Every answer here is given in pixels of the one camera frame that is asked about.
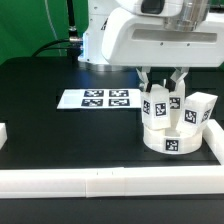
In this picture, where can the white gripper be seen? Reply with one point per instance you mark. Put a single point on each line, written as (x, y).
(132, 40)

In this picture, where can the white round stool seat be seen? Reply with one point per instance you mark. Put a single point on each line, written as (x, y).
(170, 141)

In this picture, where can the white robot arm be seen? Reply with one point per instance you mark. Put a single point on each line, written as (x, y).
(177, 15)

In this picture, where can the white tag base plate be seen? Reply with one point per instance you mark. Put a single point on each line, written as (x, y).
(100, 99)

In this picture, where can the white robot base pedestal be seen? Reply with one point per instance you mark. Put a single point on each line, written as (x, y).
(91, 57)

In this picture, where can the white front fence rail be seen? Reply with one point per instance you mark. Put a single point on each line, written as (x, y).
(99, 182)

